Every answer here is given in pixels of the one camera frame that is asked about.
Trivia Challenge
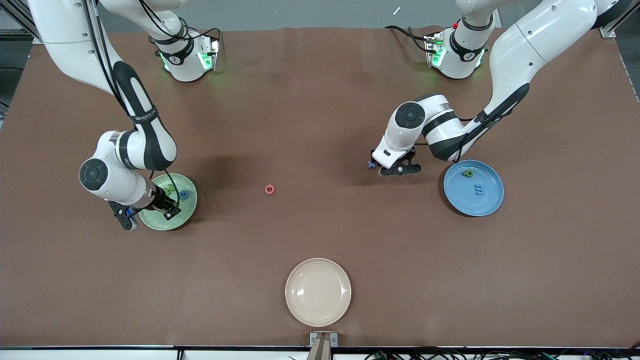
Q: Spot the light green plate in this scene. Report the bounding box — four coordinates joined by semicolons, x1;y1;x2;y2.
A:
137;173;198;232

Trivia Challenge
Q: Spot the brown table cover mat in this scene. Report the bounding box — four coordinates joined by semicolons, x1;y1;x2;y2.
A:
0;26;640;349

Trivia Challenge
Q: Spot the blue plate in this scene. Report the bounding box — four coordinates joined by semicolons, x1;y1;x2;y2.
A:
443;159;505;217

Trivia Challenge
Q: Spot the beige plate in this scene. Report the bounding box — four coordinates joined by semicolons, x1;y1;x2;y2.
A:
285;257;352;328

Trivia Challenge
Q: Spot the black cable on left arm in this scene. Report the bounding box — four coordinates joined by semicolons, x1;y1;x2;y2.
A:
415;112;506;165

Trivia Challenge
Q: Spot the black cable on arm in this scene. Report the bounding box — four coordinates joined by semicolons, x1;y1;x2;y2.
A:
415;112;506;165
82;0;181;211

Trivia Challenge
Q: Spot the black left arm base cable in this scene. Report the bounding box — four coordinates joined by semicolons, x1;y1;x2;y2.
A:
384;25;432;53

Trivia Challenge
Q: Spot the black arm base cable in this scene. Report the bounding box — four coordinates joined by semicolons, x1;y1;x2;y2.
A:
384;25;432;53
140;0;222;48

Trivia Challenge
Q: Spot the white table edge rail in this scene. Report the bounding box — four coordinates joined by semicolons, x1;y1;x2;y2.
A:
0;347;640;360

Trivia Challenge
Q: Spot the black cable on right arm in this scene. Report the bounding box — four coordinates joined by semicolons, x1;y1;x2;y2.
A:
82;0;181;211

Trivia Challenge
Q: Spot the black right arm base cable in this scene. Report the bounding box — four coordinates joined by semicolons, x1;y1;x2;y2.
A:
140;0;222;48

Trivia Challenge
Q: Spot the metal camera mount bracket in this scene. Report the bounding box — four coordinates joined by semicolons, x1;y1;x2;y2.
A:
309;331;339;360

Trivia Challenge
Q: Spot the aluminium frame profile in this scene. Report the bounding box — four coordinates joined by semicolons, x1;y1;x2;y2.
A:
0;0;51;45
599;0;640;39

